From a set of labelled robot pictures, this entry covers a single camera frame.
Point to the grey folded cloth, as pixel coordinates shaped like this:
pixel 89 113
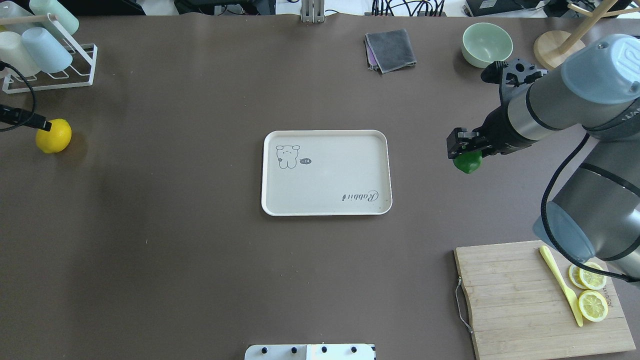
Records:
pixel 389 51

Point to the white bracket with knobs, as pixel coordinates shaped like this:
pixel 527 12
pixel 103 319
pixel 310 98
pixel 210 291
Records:
pixel 319 351

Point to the light blue plastic cup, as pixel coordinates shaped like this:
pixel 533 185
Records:
pixel 47 52

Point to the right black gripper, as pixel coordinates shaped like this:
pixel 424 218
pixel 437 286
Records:
pixel 497 132

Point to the yellow lemon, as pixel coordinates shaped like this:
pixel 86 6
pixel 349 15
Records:
pixel 56 139

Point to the green lime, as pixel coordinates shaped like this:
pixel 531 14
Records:
pixel 468 162

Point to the yellow plastic knife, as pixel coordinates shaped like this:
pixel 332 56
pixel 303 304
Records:
pixel 570 295

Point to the mint green plastic cup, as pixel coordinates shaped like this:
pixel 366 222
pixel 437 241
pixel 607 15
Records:
pixel 55 8

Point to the lemon slice behind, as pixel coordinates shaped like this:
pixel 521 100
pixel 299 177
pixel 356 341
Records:
pixel 573 275

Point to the bamboo cutting board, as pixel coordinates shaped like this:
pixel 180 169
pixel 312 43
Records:
pixel 517 310

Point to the lemon slice lower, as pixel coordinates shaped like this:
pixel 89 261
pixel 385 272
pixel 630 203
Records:
pixel 593 305

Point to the lemon slice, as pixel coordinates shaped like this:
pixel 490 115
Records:
pixel 593 305
pixel 573 275
pixel 591 280

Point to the grey-blue plastic cup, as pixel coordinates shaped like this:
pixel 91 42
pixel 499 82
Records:
pixel 10 10

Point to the cream rabbit tray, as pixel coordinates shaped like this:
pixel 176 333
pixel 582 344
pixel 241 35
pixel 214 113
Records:
pixel 326 172

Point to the lemon slice upper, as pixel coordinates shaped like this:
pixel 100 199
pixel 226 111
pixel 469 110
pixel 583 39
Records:
pixel 591 280

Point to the mint green bowl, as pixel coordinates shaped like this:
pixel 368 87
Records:
pixel 484 43

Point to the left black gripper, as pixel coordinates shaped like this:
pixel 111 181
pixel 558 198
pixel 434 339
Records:
pixel 30 119

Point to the white wire cup rack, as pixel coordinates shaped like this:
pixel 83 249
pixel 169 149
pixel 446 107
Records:
pixel 81 73

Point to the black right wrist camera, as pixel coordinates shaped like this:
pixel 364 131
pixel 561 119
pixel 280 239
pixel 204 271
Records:
pixel 512 77

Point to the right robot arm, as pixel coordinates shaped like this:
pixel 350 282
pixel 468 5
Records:
pixel 596 213

